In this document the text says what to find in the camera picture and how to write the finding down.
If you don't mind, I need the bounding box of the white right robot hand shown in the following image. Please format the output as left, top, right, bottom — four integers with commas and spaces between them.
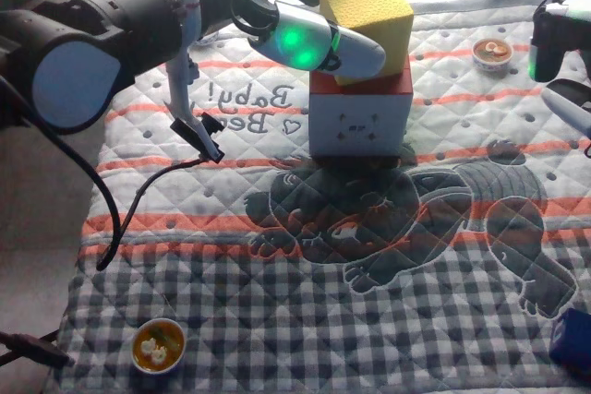
527, 0, 591, 160

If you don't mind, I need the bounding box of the yellow block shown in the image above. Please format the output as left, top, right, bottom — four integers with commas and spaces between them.
318, 0, 416, 87

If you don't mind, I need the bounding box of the red and white puzzle cube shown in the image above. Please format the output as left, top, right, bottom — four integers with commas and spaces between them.
308, 64, 416, 159

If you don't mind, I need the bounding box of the toy ramen bowl with eggs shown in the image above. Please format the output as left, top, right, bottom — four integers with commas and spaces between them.
470, 37, 514, 75

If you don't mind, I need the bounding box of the blue box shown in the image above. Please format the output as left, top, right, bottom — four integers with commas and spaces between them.
548, 306, 591, 379

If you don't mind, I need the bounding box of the grey quilt with printed bear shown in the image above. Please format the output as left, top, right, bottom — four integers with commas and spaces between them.
45, 0, 591, 394

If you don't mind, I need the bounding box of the toy bowl of yellow soup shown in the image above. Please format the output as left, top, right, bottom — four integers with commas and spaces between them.
130, 317, 187, 375

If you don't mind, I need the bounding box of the black cable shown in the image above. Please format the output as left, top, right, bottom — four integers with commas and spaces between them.
0, 328, 76, 370
0, 75, 218, 273

